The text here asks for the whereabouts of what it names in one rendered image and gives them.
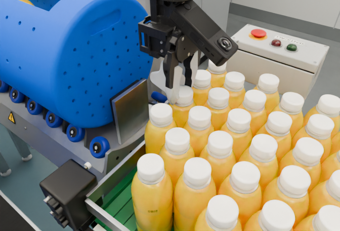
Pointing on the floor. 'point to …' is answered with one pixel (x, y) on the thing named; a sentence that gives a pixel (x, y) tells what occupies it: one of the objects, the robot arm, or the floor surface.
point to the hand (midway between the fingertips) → (182, 93)
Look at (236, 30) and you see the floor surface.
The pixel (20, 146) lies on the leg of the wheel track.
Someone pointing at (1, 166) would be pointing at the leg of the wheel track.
